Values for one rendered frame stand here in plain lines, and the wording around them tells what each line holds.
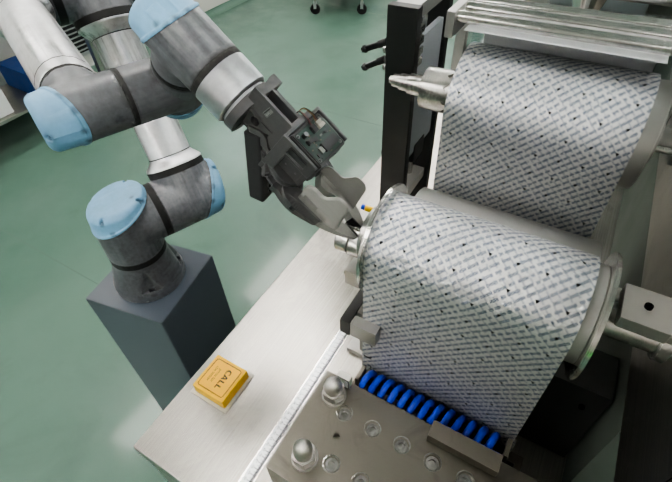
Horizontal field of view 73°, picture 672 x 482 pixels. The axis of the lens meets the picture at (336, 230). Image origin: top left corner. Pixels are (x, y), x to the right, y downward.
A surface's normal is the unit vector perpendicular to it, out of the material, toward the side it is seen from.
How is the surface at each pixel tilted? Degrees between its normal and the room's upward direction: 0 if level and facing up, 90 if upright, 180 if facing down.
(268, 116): 90
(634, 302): 0
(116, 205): 7
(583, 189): 92
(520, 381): 90
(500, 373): 90
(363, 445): 0
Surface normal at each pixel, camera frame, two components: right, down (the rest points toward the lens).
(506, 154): -0.50, 0.64
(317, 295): -0.04, -0.72
